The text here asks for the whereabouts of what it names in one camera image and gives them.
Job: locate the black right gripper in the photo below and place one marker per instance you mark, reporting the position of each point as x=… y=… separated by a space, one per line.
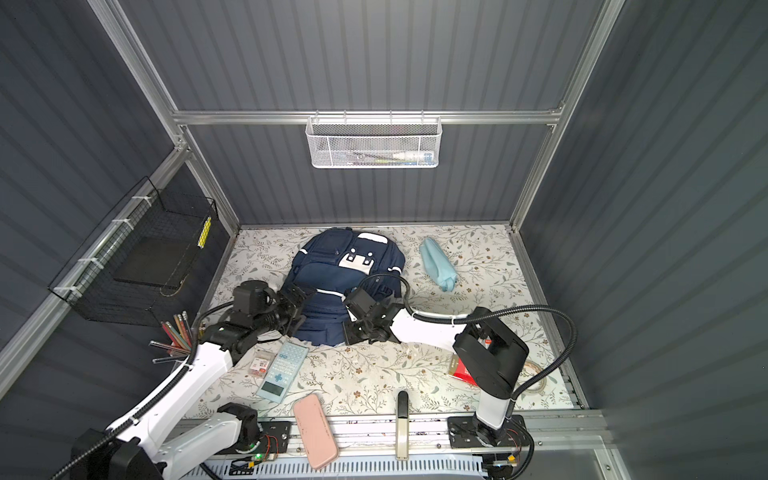
x=350 y=336

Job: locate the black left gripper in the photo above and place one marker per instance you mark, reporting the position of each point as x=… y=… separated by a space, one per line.
x=293 y=306

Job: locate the navy blue student backpack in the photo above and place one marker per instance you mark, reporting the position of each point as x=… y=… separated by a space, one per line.
x=333 y=263

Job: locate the light blue pencil pouch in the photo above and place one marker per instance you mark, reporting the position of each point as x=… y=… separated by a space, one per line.
x=437 y=265

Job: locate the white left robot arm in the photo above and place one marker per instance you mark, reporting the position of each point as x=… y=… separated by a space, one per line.
x=137 y=445

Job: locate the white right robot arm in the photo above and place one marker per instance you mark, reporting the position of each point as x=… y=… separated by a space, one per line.
x=494 y=356

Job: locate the light blue calculator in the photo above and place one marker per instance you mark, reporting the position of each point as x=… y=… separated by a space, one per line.
x=282 y=372

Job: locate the coloured pencils cup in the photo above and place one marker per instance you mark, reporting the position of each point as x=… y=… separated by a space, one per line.
x=179 y=336

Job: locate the floral table mat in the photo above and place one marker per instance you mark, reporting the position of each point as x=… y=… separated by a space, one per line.
x=366 y=378

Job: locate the red card box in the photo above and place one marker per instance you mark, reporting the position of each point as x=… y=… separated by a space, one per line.
x=458 y=370

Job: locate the black handled metal tool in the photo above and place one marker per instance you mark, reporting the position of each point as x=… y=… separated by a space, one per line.
x=402 y=426

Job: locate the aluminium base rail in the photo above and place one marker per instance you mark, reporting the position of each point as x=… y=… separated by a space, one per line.
x=372 y=435

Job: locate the black wire wall basket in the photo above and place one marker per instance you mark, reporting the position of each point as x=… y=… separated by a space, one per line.
x=147 y=266

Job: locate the white wire mesh basket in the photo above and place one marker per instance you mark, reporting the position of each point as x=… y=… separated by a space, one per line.
x=388 y=142

